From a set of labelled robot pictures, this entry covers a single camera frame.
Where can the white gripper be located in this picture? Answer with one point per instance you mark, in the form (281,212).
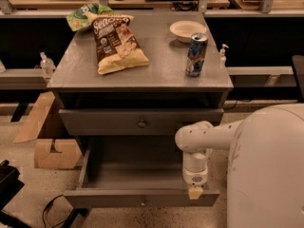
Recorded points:
(196,177)

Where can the grey drawer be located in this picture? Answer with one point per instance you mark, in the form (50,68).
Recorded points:
(99,122)
(134,171)

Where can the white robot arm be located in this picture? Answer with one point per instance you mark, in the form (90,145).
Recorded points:
(265,172)

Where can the grey top drawer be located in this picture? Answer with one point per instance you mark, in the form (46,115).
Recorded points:
(99,122)

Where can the grey drawer cabinet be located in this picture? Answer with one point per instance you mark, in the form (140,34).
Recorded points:
(163,84)

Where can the black stand leg left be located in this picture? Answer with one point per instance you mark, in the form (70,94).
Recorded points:
(73,215)

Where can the cardboard box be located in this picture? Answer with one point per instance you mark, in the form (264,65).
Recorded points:
(54,148)

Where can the white pump bottle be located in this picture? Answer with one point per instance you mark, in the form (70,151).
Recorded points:
(222,54)

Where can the blue drink can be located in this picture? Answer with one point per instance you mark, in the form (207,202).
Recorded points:
(196,54)

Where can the brown yellow chip bag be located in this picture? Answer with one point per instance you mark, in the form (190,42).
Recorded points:
(116,46)

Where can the white bowl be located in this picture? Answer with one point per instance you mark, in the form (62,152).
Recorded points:
(183,30)

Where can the black crate left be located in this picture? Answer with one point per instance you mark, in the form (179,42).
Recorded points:
(10,185)

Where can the clear sanitizer bottle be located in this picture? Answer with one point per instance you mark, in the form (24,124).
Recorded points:
(47,64)

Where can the green snack bag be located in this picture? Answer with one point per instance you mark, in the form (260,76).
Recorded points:
(78,20)

